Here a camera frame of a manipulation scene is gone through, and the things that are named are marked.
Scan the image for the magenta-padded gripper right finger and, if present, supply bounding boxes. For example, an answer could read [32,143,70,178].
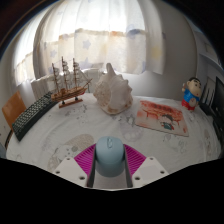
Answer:
[123,143,170,188]

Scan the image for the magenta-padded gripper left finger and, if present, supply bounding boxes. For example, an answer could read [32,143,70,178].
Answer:
[53,143,98,188]

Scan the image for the light blue computer mouse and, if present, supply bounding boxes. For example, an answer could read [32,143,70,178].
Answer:
[94,135,126,178]

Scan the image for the red printed mouse pad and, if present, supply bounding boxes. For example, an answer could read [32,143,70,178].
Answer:
[134,99,190,138]

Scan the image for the white bear-print tablecloth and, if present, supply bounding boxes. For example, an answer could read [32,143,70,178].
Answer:
[5,92,223,190]

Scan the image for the wooden model sailing ship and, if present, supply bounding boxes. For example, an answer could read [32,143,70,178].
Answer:
[49,55,93,109]

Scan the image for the black keyboard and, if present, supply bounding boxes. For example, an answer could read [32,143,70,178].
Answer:
[11,91,58,142]

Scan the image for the large white conch shell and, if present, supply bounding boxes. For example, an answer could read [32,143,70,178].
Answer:
[92,62,134,116]

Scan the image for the white radiator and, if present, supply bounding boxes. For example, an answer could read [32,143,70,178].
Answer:
[30,68,104,101]

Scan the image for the cartoon boy figurine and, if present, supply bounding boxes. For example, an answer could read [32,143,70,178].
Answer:
[181,76,203,112]

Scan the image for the wooden chair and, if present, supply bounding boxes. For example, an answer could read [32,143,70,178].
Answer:
[1,90,28,149]

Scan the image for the black router with antennas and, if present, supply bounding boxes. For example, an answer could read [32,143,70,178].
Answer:
[199,76,217,116]

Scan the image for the black monitor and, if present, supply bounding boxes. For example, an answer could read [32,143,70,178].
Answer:
[213,75,224,118]

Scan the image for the white star-print curtain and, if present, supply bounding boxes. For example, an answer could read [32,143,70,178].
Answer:
[13,0,166,88]

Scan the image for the white wall shelf unit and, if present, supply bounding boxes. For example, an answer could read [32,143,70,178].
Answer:
[193,26,224,78]

